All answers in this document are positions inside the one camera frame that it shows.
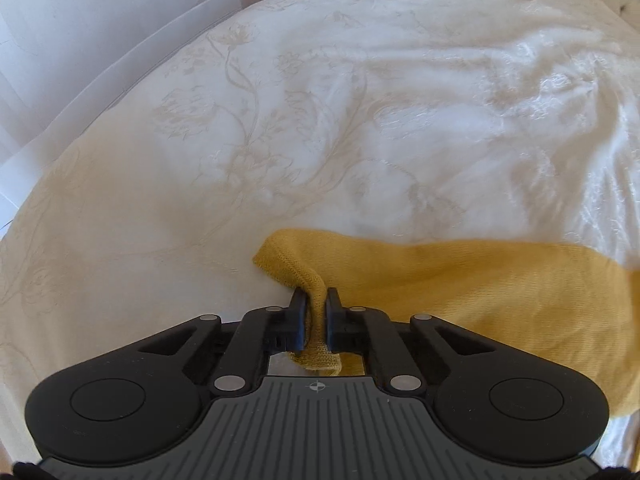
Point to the white floral bedspread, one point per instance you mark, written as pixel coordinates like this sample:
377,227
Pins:
300,110

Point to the yellow knitted sweater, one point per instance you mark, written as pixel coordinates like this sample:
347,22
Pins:
450,285

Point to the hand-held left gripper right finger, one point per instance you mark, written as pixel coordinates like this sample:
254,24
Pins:
328,325

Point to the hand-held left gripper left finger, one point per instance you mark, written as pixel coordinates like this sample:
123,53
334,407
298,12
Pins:
302,325

